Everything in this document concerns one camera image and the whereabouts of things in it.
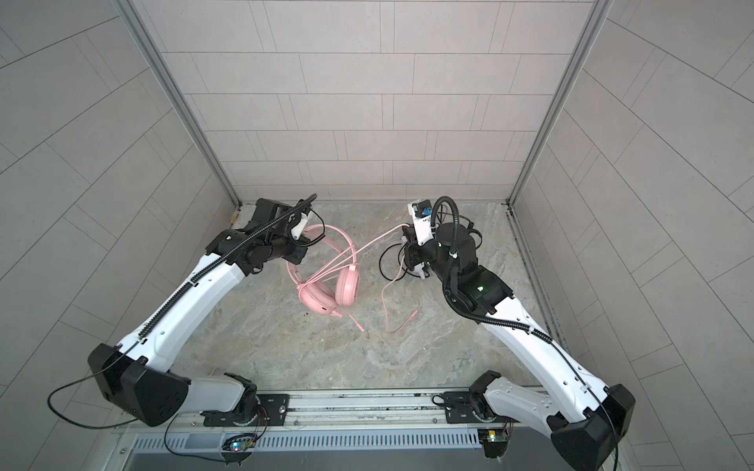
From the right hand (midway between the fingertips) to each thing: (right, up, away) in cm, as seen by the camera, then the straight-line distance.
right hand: (404, 227), depth 68 cm
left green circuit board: (-37, -49, -4) cm, 61 cm away
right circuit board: (+21, -50, 0) cm, 54 cm away
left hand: (-25, -3, +8) cm, 26 cm away
